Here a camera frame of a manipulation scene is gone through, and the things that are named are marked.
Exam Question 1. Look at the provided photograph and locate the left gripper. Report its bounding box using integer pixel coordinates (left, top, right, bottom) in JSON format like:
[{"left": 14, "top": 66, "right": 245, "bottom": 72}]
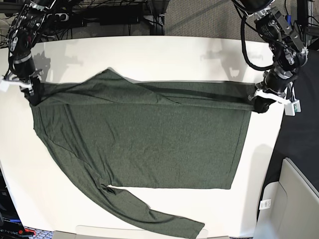
[{"left": 254, "top": 69, "right": 297, "bottom": 114}]

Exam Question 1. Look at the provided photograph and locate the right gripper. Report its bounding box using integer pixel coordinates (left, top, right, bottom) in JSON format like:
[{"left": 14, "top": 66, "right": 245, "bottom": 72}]
[{"left": 12, "top": 59, "right": 44, "bottom": 106}]

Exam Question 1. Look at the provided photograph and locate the dark green long-sleeve shirt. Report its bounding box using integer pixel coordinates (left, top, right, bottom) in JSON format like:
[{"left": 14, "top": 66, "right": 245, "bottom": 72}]
[{"left": 31, "top": 70, "right": 255, "bottom": 239}]

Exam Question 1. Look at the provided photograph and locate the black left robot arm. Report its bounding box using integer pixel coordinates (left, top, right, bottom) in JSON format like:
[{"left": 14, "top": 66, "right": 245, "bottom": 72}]
[{"left": 232, "top": 0, "right": 308, "bottom": 116}]

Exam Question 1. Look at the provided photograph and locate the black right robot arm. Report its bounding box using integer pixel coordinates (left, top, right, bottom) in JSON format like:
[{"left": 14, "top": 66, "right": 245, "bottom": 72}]
[{"left": 3, "top": 0, "right": 56, "bottom": 106}]

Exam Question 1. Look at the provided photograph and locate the white power strip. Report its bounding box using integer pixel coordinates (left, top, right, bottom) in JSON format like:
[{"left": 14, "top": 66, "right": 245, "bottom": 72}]
[{"left": 46, "top": 13, "right": 69, "bottom": 22}]

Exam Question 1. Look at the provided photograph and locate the beige plastic bin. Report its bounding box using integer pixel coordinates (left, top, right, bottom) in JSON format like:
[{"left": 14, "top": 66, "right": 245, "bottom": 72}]
[{"left": 253, "top": 158, "right": 319, "bottom": 239}]

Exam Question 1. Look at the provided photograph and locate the black box with label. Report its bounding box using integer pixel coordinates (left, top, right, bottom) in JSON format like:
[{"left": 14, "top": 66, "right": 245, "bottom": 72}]
[{"left": 0, "top": 172, "right": 23, "bottom": 239}]

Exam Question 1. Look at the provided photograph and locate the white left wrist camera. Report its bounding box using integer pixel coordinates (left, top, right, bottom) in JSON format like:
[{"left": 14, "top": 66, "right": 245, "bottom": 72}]
[{"left": 284, "top": 100, "right": 301, "bottom": 117}]

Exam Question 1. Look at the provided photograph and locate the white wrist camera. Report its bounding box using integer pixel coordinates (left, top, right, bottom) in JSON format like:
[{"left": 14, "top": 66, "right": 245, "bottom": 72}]
[
  {"left": 284, "top": 100, "right": 301, "bottom": 117},
  {"left": 0, "top": 78, "right": 10, "bottom": 92}
]

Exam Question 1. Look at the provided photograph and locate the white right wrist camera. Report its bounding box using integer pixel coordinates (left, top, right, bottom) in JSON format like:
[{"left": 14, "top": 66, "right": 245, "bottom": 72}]
[{"left": 0, "top": 78, "right": 10, "bottom": 92}]

